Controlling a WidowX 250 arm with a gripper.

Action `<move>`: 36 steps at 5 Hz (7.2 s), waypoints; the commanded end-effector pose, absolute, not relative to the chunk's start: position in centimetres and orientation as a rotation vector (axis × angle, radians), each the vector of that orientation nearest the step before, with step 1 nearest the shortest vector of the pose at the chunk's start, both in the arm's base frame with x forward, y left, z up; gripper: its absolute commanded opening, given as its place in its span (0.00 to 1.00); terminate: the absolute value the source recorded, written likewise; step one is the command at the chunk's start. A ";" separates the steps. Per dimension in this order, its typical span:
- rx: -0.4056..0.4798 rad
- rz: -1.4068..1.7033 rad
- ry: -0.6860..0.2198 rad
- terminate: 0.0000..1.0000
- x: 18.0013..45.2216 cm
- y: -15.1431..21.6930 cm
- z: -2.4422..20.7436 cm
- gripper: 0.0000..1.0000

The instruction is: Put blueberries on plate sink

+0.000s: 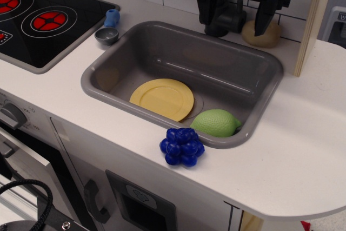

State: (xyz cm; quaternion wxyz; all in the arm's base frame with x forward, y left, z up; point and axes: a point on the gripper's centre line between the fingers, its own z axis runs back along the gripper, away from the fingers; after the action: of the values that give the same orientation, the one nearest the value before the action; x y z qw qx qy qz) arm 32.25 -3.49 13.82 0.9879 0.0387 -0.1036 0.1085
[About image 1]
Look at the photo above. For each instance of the blue toy blueberries cluster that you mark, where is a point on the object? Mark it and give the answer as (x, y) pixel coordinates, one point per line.
(182, 146)

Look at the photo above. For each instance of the grey plastic sink basin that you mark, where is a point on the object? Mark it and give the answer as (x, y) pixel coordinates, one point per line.
(220, 74)

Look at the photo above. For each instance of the yellow toy plate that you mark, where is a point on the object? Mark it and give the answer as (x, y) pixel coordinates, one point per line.
(166, 97)

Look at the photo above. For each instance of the dark grey toy faucet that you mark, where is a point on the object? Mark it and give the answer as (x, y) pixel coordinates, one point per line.
(227, 18)

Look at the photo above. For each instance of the beige toy potato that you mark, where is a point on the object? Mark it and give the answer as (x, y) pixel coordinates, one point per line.
(267, 40)

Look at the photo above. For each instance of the light wooden side panel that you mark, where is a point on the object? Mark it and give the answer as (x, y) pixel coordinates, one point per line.
(311, 30)

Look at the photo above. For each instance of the grey appliance in background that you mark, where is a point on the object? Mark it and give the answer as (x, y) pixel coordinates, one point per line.
(334, 31)

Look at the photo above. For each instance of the green toy lime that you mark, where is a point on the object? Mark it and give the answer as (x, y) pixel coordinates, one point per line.
(216, 122)

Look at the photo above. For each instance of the blue toy pepper shaker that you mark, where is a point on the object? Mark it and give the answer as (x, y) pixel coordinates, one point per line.
(112, 18)

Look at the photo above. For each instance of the small grey bowl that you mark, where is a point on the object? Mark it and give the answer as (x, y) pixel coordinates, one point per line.
(106, 36)

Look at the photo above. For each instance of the black toy stove top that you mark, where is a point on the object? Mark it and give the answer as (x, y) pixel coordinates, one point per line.
(37, 34)

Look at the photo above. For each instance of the grey dishwasher control panel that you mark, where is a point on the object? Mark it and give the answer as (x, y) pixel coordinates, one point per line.
(143, 209)

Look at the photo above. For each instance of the grey oven knob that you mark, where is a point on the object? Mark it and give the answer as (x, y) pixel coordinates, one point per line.
(12, 116)

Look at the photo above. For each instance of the white oven door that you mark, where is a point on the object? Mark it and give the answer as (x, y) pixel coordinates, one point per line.
(28, 164)

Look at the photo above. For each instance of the grey cabinet door handle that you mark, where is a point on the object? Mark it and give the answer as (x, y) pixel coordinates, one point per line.
(90, 192)

